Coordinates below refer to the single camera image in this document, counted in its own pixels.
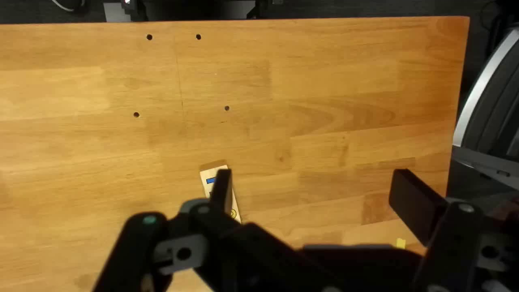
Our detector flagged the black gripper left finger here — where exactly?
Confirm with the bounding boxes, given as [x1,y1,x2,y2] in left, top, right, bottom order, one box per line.
[94,166,347,292]

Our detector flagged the silver curved metal frame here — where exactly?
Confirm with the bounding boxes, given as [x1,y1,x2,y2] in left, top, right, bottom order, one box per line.
[451,25,519,191]

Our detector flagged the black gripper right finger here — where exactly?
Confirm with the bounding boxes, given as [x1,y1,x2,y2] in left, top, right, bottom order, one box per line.
[387,166,519,292]

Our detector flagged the wooden number puzzle board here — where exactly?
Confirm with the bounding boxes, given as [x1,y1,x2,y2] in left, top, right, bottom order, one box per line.
[198,157,243,223]

